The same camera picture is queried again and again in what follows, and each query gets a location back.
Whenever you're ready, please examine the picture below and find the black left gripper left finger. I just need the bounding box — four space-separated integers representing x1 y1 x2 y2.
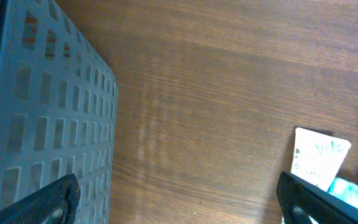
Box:
0 174 80 224

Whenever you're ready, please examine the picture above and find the teal tissue pack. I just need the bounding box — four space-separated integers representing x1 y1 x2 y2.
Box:
328 178 358 208

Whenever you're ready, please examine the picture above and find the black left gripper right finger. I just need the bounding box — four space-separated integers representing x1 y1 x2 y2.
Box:
276 171 358 224

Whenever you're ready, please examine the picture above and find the grey plastic mesh basket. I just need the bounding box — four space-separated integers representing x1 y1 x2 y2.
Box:
0 0 119 223

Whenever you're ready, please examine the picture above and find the white Pantene tube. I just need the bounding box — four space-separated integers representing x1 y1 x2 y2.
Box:
289 128 351 192

